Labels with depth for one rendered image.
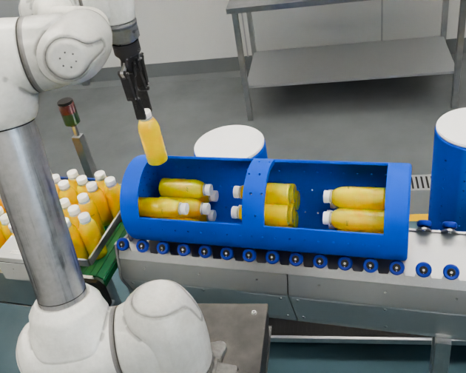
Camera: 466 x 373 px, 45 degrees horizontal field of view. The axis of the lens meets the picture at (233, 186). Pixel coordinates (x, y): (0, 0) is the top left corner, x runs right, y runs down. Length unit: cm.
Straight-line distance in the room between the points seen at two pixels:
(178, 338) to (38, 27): 64
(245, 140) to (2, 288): 106
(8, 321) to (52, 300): 218
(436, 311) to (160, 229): 87
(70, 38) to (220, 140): 135
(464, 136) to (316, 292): 80
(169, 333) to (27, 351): 30
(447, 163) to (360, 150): 180
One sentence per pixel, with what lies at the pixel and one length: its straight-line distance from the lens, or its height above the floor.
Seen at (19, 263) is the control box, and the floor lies 108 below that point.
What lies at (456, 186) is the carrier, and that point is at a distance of 223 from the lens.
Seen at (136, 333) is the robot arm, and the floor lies 133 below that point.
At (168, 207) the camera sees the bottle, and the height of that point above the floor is 112.
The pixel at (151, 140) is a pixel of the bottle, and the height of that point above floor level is 134.
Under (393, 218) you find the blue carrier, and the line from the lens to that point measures 159.
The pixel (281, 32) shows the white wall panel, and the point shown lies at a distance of 503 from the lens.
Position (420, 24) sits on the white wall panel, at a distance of 506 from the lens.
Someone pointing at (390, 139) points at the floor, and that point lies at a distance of 406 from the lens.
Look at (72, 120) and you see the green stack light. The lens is 234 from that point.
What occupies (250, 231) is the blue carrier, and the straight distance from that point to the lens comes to 168.
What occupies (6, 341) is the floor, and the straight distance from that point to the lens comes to 327.
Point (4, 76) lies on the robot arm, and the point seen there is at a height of 185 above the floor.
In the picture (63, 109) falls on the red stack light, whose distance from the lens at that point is 232.
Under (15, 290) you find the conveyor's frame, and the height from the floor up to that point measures 81.
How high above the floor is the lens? 220
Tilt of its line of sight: 36 degrees down
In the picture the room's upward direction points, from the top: 11 degrees counter-clockwise
